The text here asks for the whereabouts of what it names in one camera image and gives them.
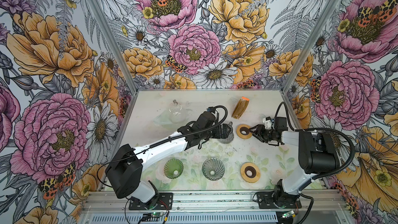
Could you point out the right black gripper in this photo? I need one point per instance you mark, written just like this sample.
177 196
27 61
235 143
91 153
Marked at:
258 131

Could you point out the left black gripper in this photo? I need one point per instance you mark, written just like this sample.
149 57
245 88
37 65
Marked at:
218 134

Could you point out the brown coffee filter stack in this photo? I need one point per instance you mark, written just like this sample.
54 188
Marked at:
240 107

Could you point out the grey glass dripper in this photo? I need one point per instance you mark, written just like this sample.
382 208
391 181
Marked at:
213 169

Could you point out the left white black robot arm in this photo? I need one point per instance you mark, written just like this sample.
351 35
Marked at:
124 172

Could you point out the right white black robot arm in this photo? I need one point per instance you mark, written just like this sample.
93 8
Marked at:
316 156

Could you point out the green glass dripper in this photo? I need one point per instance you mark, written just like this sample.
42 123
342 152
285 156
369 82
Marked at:
173 168

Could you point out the clear glass flask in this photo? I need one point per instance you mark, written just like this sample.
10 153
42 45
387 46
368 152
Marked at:
174 114

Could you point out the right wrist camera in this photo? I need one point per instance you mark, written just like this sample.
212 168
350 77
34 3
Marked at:
268 123

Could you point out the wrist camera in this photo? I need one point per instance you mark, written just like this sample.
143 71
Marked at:
268 123
212 110

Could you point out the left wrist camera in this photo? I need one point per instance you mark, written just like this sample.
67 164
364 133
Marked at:
212 110

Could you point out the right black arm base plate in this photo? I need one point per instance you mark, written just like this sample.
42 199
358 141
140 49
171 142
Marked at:
269 200

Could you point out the aluminium rail frame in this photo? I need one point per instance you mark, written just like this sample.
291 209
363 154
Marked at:
211 201

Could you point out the white vented cable duct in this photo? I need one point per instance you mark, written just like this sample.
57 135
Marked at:
187 218

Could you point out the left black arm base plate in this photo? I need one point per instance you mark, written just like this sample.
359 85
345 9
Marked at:
161 201

